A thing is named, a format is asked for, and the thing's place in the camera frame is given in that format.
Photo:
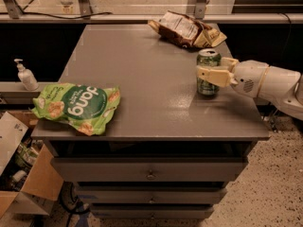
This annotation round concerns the green snack bag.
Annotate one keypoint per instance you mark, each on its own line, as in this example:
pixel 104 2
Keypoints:
pixel 85 108

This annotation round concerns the green soda can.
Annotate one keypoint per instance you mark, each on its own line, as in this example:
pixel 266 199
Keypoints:
pixel 207 57

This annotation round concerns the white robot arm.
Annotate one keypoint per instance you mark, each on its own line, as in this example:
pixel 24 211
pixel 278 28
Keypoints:
pixel 281 87

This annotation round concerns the brown crumpled chip bag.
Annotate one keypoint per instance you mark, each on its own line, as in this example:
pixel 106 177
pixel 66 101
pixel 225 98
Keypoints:
pixel 187 32

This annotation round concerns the white pump dispenser bottle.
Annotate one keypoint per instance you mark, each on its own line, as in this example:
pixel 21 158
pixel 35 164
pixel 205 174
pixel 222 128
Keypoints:
pixel 26 76

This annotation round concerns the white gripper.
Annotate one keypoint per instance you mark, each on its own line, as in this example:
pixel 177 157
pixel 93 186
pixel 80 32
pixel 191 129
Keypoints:
pixel 249 77

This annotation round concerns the grey drawer cabinet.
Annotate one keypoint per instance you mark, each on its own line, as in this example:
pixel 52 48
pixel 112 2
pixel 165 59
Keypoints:
pixel 167 152

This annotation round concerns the open cardboard box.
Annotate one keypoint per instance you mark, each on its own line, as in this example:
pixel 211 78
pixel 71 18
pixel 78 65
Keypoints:
pixel 28 182

